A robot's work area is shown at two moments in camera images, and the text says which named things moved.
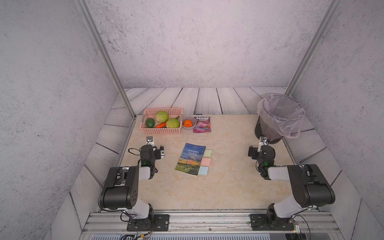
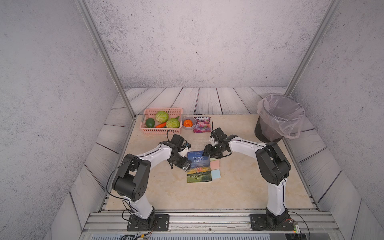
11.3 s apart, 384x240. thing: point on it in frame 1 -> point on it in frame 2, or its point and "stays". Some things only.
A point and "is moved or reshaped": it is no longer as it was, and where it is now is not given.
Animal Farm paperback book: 191,159 is moved or reshaped
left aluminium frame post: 89,18 stays
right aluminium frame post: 319,33 stays
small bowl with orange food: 188,122 stays
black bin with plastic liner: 279,116 stays
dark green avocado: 150,122 stays
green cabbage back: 162,116 stays
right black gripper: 255,152 -> 207,150
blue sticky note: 203,170 -> 215,174
